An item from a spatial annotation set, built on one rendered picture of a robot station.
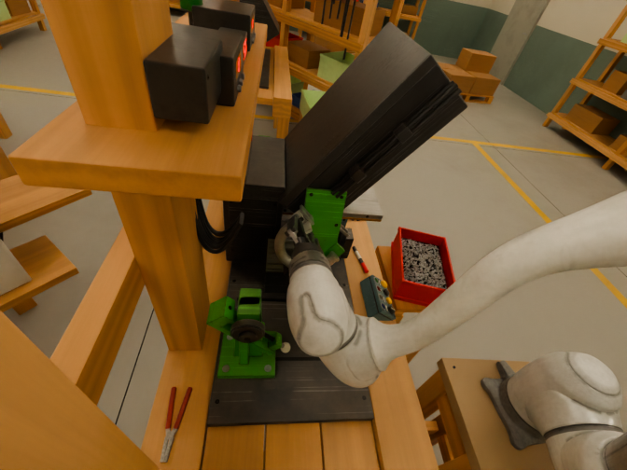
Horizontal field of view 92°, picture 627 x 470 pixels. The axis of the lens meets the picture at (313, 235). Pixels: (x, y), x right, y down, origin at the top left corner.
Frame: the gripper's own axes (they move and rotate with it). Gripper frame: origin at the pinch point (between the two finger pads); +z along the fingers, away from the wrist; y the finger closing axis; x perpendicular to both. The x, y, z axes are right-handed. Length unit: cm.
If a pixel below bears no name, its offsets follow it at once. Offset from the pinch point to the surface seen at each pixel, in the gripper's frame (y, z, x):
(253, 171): 15.9, 16.1, 4.6
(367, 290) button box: -37.8, 5.4, 0.6
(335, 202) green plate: -3.2, 4.4, -10.0
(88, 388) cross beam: 18, -43, 30
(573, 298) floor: -244, 94, -103
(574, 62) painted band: -309, 531, -467
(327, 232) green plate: -9.6, 4.3, -2.7
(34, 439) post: 26, -61, 9
